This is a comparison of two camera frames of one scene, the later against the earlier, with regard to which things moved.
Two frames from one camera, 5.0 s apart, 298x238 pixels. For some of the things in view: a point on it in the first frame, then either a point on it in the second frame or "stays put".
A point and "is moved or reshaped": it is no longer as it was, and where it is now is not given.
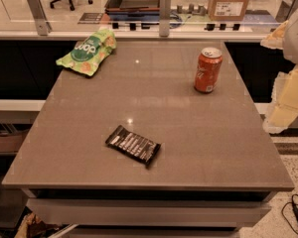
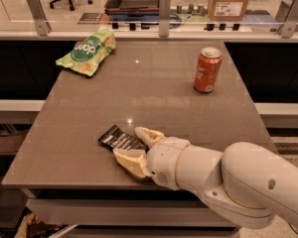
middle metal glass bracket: (165, 5) stays put
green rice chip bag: (88, 53) stays put
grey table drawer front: (145, 212) stays put
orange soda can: (208, 69) stays put
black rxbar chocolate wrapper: (134, 146) is moved or reshaped
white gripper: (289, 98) -> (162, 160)
